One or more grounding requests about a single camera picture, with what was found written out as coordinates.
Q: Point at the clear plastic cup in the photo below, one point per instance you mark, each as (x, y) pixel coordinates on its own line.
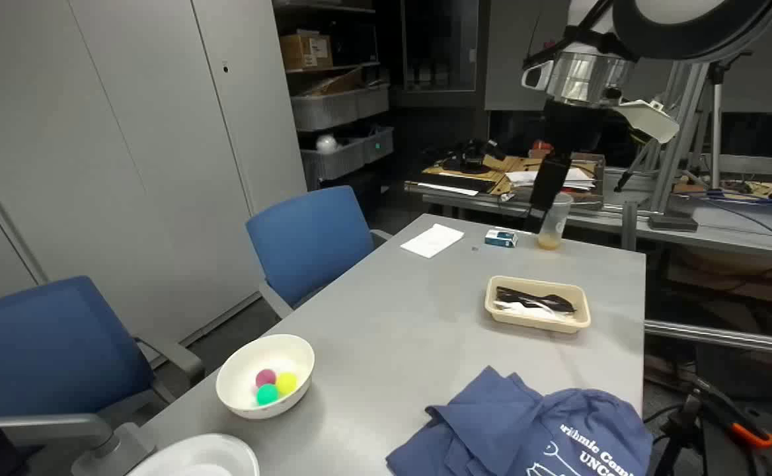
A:
(553, 228)

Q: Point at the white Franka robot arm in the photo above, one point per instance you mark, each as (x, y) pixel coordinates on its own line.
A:
(579, 79)

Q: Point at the brown cardboard pile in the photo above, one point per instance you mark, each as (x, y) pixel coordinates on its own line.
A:
(491, 167)

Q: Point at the black tripod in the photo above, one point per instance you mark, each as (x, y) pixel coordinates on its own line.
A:
(678, 438)

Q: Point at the small blue box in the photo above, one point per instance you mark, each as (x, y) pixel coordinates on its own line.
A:
(498, 240)

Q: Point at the pink ball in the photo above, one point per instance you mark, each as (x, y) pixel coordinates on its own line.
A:
(264, 376)

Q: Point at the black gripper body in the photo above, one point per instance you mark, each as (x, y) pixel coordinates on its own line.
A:
(579, 128)

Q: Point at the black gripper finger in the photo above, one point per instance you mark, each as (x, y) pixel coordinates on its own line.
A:
(543, 186)
(561, 176)

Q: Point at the grey metal rail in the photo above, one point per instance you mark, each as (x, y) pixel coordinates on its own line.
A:
(731, 336)

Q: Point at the brown cardboard box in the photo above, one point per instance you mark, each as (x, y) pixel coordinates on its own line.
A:
(305, 48)

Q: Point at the blue printed t-shirt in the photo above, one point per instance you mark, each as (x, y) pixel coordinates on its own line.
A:
(501, 425)

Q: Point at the beige plastic tray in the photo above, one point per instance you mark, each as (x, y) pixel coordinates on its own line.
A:
(534, 325)

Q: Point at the green ball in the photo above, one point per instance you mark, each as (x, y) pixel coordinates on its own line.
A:
(267, 395)

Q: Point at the blue office chair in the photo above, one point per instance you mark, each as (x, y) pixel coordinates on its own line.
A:
(309, 240)
(50, 354)

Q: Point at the aluminium profile frame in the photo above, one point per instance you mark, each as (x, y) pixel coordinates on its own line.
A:
(680, 122)

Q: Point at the black plastic utensil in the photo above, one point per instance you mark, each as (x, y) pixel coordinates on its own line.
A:
(534, 294)

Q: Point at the yellow ball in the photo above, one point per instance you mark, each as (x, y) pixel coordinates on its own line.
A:
(288, 381)

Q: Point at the grey tall metal cabinet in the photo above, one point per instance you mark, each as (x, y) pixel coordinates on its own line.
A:
(96, 133)

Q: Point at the white paper sheet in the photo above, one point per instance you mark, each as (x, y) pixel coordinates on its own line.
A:
(432, 240)

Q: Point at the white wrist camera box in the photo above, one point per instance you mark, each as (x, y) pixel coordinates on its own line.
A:
(653, 122)

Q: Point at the dark shelf unit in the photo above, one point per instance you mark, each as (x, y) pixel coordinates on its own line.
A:
(376, 44)

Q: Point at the white plastic utensil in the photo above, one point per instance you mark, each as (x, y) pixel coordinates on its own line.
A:
(520, 307)

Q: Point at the white bowl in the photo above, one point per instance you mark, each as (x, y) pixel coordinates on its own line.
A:
(244, 375)

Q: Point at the grey storage bin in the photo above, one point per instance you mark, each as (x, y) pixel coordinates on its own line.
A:
(346, 157)
(337, 106)

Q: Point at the grey background table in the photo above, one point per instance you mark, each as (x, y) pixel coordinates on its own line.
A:
(737, 228)

